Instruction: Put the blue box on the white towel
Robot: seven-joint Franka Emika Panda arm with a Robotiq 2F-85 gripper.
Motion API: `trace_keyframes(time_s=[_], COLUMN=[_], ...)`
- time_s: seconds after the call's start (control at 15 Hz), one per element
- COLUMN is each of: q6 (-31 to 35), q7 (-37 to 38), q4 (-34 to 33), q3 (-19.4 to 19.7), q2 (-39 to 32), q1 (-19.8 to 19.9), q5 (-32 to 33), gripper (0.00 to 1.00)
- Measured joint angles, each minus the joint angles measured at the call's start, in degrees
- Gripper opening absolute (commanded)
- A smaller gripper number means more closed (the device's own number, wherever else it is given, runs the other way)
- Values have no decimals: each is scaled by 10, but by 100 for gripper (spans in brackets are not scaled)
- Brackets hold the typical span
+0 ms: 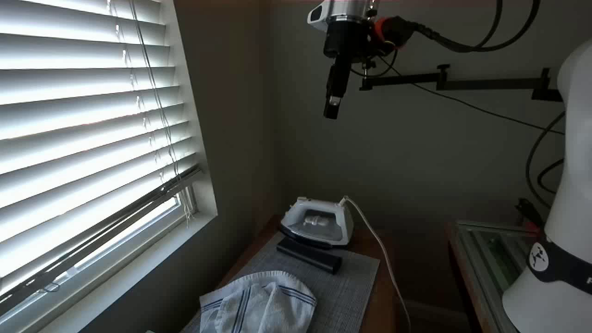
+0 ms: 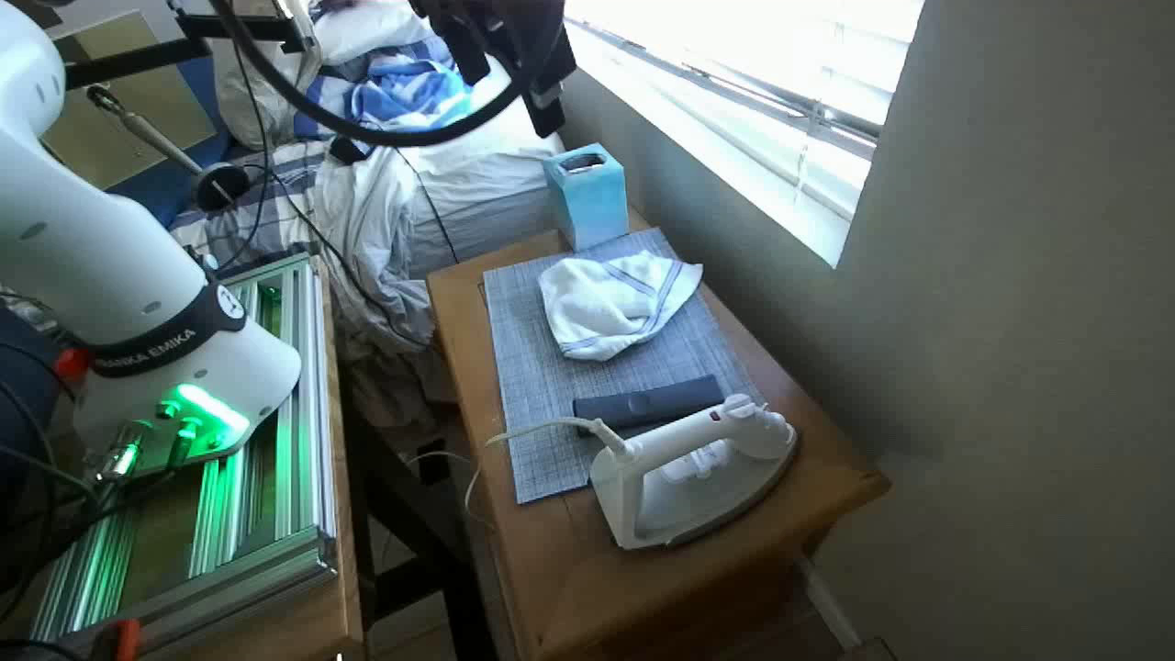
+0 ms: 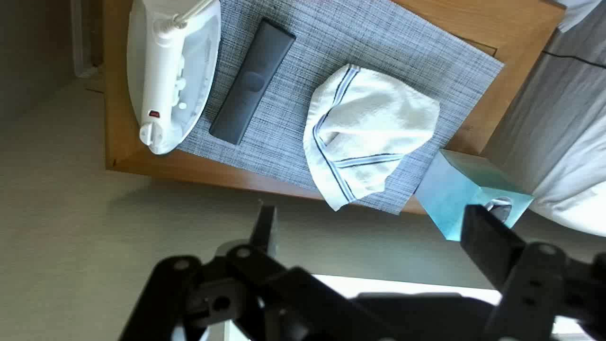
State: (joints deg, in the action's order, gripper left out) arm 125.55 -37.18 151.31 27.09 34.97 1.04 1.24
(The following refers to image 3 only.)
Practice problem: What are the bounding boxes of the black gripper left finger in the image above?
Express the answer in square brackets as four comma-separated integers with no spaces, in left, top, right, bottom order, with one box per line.
[120,200,356,341]

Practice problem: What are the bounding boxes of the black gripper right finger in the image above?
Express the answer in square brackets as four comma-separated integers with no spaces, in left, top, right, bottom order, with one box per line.
[459,205,606,341]

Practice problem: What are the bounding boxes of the teal sponge block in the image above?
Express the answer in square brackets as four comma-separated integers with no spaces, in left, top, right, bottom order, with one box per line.
[415,148,536,243]

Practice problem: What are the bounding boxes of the white towel with blue stripes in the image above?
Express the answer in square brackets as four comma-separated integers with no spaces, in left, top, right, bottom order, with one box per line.
[301,63,441,213]

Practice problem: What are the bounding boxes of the white bedding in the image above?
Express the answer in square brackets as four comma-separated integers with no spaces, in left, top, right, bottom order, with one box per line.
[529,116,606,239]

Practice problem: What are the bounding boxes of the dark grey remote control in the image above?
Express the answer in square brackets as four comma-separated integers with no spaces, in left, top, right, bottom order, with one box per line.
[209,18,298,147]

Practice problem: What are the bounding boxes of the white clothes iron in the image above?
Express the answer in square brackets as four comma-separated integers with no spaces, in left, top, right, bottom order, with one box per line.
[125,0,224,158]

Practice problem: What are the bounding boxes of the grey woven placemat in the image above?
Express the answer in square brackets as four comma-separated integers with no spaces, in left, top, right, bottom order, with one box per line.
[178,0,508,217]

